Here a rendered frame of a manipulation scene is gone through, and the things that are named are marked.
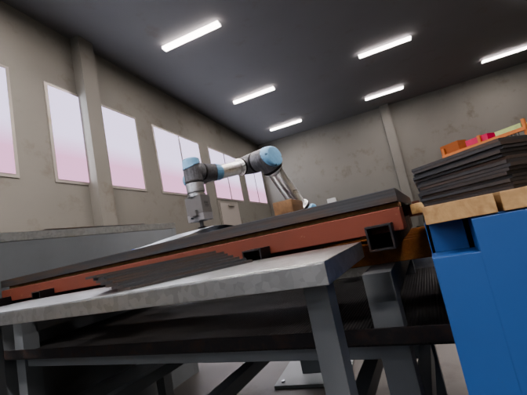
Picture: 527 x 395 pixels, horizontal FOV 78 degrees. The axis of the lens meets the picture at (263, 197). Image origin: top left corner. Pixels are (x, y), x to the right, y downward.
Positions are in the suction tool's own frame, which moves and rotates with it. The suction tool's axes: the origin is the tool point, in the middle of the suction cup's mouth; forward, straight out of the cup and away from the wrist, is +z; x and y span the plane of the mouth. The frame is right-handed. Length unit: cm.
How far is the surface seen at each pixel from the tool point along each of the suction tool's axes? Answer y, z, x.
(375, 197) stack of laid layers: 74, 4, -36
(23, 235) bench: -81, -16, -26
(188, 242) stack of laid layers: 23.0, 4.6, -36.8
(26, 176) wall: -370, -136, 128
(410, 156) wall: 63, -178, 1172
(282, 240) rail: 51, 9, -36
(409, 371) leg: 73, 40, -36
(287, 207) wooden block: 48, 0, -21
